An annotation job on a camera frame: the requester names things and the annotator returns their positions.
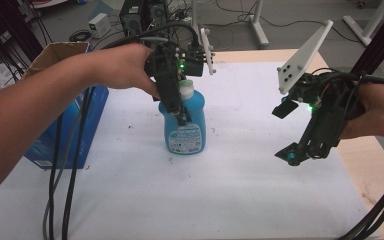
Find black right gripper cable bundle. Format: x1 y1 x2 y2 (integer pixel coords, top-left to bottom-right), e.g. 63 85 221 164
313 68 384 240

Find black left gripper cable bundle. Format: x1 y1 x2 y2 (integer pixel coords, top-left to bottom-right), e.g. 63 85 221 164
46 21 202 240

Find grey cable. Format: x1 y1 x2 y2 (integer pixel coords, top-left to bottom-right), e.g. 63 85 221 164
41 106 83 240

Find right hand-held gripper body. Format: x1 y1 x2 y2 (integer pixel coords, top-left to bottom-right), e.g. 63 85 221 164
272 19 364 159

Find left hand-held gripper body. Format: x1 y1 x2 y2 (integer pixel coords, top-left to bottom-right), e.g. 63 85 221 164
144 28 218 113

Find white desk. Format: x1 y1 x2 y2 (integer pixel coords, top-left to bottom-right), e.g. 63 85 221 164
189 0 271 50

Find small white box device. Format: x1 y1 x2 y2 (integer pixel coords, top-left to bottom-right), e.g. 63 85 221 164
88 12 112 39

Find white foam mat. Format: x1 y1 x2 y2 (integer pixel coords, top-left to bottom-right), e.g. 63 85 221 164
0 60 381 240

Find blue bottle with white cap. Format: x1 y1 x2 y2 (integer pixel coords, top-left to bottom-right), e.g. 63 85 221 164
158 79 207 155

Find black gripper cable bundle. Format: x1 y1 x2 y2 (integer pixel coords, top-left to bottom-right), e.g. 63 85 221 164
46 21 202 240
313 68 384 240

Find black computer tower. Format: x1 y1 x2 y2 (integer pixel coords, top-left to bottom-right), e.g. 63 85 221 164
119 0 168 38

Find person's right hand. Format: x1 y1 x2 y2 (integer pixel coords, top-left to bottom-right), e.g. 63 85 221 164
341 83 384 143

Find black metal stand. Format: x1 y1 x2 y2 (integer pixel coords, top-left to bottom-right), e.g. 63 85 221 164
349 0 384 79

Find person's left hand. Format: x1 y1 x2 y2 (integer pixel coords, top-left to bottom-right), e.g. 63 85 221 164
93 43 161 98

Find blue cardboard box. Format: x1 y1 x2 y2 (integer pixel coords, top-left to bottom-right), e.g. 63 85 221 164
23 41 110 171

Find white desk leg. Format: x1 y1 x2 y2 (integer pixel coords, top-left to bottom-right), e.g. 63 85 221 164
342 0 384 47

